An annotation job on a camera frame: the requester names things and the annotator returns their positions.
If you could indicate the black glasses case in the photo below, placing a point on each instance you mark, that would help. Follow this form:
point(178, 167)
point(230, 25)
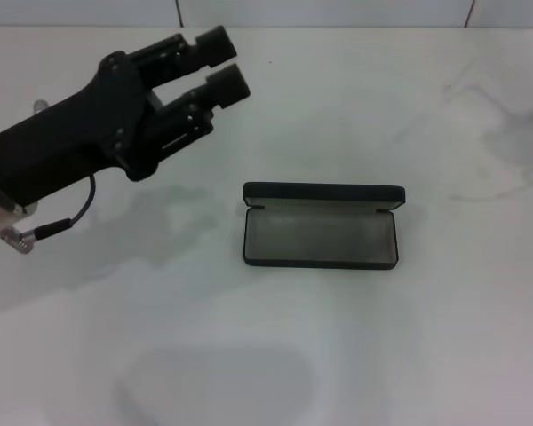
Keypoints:
point(320, 239)

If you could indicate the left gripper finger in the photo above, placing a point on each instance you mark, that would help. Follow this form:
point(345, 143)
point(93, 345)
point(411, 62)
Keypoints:
point(228, 86)
point(215, 48)

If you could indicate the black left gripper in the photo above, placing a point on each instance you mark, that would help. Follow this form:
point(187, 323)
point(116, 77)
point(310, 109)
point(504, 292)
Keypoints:
point(71, 142)

